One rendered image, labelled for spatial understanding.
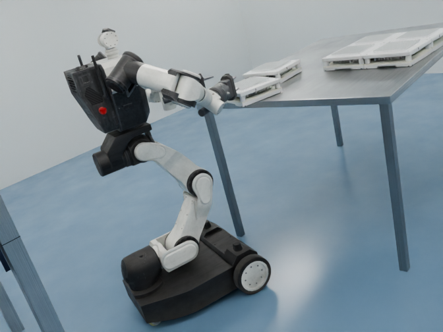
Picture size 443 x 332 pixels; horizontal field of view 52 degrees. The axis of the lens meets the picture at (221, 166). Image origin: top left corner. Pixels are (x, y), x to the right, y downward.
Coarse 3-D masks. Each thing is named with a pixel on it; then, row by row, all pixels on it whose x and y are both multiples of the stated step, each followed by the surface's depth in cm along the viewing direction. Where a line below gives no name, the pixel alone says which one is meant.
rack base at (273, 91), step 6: (270, 90) 231; (276, 90) 231; (282, 90) 232; (252, 96) 228; (258, 96) 226; (264, 96) 228; (228, 102) 235; (234, 102) 229; (240, 102) 224; (246, 102) 224; (252, 102) 225
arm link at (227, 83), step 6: (222, 78) 210; (228, 78) 208; (216, 84) 204; (222, 84) 203; (228, 84) 207; (234, 84) 211; (228, 90) 203; (234, 90) 211; (228, 96) 204; (234, 96) 211
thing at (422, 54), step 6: (420, 54) 224; (426, 54) 226; (372, 60) 237; (390, 60) 227; (396, 60) 224; (402, 60) 222; (414, 60) 218; (420, 60) 223; (366, 66) 233; (372, 66) 230; (378, 66) 230; (384, 66) 228; (390, 66) 225; (396, 66) 222; (402, 66) 220
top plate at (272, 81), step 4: (252, 76) 250; (256, 76) 248; (268, 80) 231; (272, 80) 229; (276, 80) 229; (260, 84) 227; (264, 84) 226; (268, 84) 228; (272, 84) 229; (248, 88) 226; (252, 88) 224; (256, 88) 225; (260, 88) 226; (240, 92) 222; (244, 92) 222; (248, 92) 223; (252, 92) 224; (240, 96) 222
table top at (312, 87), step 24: (432, 24) 298; (312, 48) 326; (336, 48) 304; (312, 72) 256; (336, 72) 242; (360, 72) 230; (384, 72) 218; (408, 72) 208; (288, 96) 222; (312, 96) 211; (336, 96) 202; (360, 96) 193; (384, 96) 186
